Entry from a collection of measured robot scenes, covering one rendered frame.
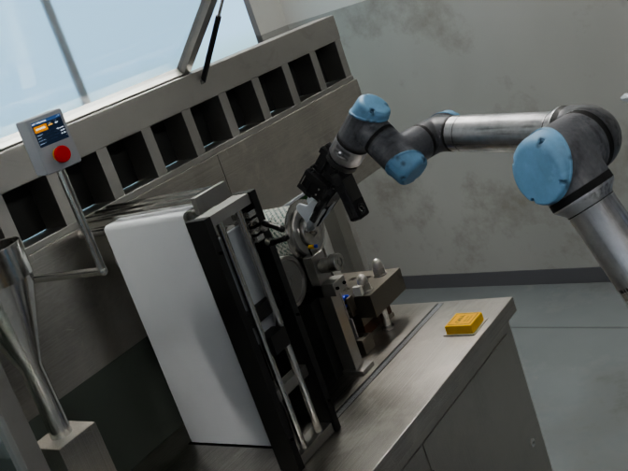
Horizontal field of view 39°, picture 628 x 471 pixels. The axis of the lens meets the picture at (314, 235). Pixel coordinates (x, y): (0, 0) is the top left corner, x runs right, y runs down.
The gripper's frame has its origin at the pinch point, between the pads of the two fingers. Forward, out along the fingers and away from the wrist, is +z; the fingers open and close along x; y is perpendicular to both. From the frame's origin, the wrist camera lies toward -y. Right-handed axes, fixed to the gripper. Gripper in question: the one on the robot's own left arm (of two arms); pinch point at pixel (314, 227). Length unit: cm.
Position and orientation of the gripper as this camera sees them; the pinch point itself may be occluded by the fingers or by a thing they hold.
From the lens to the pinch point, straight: 203.3
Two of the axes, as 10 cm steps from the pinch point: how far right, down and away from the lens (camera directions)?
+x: -5.2, 3.9, -7.5
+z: -4.0, 6.7, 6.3
